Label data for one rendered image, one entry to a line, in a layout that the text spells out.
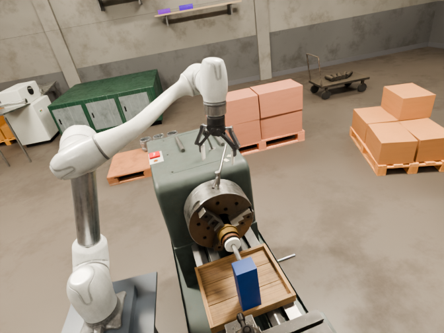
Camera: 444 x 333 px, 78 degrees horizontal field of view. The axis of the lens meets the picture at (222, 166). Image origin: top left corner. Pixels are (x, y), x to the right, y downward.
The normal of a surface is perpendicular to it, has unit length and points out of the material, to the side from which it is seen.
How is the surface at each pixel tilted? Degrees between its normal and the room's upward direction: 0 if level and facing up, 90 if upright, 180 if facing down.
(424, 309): 0
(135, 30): 90
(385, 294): 0
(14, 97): 90
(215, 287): 0
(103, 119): 90
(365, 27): 90
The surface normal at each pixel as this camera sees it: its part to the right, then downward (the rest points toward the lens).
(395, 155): -0.15, 0.53
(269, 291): -0.15, -0.85
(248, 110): 0.20, 0.48
